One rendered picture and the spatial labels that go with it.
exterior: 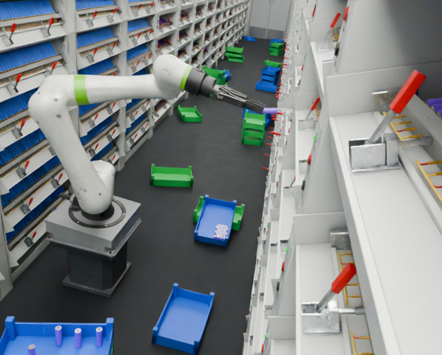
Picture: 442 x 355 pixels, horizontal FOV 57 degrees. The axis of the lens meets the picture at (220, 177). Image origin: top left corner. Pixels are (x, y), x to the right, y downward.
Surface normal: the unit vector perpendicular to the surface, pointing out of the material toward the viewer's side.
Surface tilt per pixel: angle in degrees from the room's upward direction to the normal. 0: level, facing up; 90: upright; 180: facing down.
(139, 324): 0
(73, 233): 90
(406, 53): 90
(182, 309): 0
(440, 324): 17
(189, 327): 0
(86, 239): 90
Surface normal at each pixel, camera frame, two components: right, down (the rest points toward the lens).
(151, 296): 0.13, -0.88
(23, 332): 0.10, 0.47
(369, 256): -0.17, -0.90
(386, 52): -0.16, 0.43
